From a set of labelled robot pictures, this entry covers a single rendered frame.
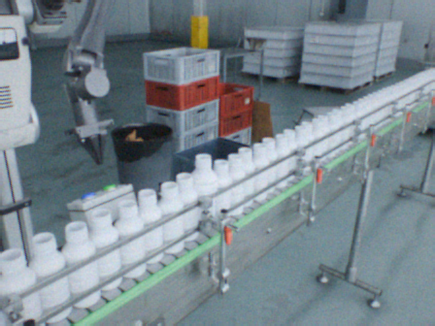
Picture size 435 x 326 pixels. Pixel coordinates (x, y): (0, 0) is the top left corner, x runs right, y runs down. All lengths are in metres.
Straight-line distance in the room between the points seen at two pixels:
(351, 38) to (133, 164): 5.30
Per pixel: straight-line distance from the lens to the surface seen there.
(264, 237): 1.22
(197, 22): 11.10
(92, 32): 0.99
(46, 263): 0.76
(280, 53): 8.15
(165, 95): 3.46
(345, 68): 7.48
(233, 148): 1.84
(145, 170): 2.87
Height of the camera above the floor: 1.55
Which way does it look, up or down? 22 degrees down
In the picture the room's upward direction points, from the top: 1 degrees clockwise
